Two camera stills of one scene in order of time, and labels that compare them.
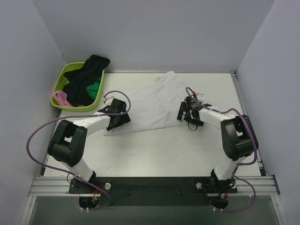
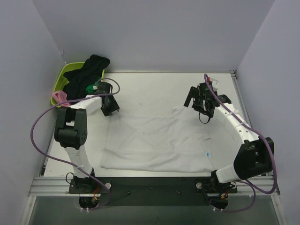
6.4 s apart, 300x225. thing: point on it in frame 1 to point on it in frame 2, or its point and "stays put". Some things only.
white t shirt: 153,107 to 172,139
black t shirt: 75,89 stays put
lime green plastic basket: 61,81 stays put
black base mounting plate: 153,191 stays put
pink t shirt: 61,97 stays put
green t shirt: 93,89 stays put
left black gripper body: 123,115 to 110,107
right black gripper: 182,112 to 195,101
